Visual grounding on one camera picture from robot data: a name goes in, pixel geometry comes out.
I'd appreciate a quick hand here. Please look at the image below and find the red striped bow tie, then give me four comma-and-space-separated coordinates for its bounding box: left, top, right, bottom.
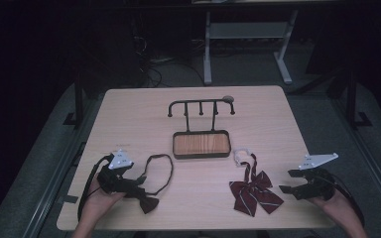
228, 148, 285, 218

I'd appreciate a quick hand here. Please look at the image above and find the grey tape piece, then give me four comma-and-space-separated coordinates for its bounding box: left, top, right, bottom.
57, 194, 79, 204

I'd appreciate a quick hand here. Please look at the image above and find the person's right hand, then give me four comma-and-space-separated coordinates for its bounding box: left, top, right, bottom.
308, 188, 356, 221

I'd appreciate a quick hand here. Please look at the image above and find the bundle of floor cables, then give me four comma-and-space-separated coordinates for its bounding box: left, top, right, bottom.
132, 33, 206, 89

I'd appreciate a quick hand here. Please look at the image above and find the dark brown bow tie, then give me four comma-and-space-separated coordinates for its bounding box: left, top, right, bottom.
135, 153, 175, 215

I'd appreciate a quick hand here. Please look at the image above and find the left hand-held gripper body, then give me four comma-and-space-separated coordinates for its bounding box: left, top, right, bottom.
96, 149, 137, 196

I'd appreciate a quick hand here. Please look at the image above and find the black hook rack wooden tray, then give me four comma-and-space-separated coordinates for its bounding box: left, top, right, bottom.
167, 97, 237, 161

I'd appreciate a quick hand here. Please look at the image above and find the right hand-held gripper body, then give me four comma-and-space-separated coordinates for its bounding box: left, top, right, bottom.
287, 152, 339, 202

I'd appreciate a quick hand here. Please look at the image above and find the black metal stand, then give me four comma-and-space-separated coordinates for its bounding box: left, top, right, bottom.
342, 67, 373, 131
63, 70, 87, 128

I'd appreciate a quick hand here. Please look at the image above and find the aluminium floor rail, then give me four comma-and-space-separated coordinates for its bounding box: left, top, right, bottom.
22, 98, 97, 238
329, 95, 381, 219

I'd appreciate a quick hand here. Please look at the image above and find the person's left hand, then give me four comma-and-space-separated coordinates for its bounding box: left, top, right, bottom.
84, 174, 127, 221

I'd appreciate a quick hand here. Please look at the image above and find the white metal desk frame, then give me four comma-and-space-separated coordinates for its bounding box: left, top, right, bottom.
202, 9, 300, 86

